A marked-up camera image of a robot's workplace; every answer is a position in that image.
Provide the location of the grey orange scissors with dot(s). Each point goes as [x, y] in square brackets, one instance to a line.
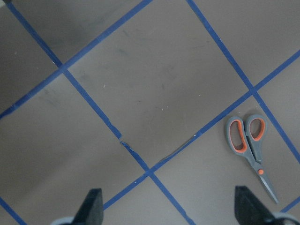
[251, 147]

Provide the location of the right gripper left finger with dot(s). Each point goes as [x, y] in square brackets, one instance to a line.
[91, 210]

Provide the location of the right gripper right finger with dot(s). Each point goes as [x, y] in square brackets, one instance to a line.
[249, 210]

